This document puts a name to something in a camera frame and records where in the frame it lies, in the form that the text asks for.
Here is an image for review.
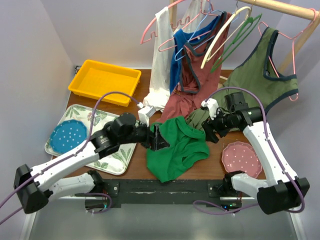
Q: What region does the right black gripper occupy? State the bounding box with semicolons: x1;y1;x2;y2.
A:
201;107;238;144

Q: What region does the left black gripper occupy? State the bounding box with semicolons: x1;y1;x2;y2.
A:
120;118;170;151

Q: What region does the bright green tank top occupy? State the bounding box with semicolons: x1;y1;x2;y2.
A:
146;116;210;183

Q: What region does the olive green tank top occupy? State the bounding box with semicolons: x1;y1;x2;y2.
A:
186;27;299;130

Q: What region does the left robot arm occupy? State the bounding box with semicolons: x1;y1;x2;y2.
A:
13;113;170;214

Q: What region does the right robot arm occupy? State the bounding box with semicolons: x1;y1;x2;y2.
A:
201;87;310;215

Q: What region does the white tank top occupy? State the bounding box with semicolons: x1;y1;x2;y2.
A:
143;0;206;112

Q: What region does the rust red tank top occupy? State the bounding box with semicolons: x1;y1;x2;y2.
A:
158;12;232;123

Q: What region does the blue tank top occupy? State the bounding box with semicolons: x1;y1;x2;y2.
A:
169;12;228;92

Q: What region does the green plastic hanger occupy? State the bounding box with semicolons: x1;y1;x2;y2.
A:
210;13;263;73

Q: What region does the large pink hanger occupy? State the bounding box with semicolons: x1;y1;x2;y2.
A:
139;0;215;45

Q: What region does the cream wooden hanger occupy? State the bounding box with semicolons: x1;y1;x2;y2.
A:
200;5;252;70

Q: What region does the pink hanger right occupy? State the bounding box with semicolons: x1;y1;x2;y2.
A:
257;8;319;102

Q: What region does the pink dotted plate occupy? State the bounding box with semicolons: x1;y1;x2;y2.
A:
221;141;263;178

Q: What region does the floral serving tray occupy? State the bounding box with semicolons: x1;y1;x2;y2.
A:
58;104;136;176

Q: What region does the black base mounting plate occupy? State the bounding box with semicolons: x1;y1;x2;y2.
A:
85;179;246;211

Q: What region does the blue dotted plate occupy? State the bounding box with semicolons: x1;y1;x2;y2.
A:
49;119;88;155

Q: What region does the yellow plastic bin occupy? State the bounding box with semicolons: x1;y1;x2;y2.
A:
68;59;142;107

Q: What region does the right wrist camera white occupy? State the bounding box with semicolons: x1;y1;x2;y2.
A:
201;98;219;120

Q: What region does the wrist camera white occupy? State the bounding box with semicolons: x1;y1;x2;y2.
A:
201;98;219;120
138;105;156;126

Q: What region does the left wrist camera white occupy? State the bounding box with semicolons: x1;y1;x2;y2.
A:
138;105;156;126

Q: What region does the small pink wire hanger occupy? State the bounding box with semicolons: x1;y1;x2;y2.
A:
154;21;217;53

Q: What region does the light blue wire hanger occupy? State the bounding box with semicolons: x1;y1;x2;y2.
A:
173;10;226;62

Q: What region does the wooden clothes rail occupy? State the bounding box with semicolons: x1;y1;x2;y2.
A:
240;0;320;72

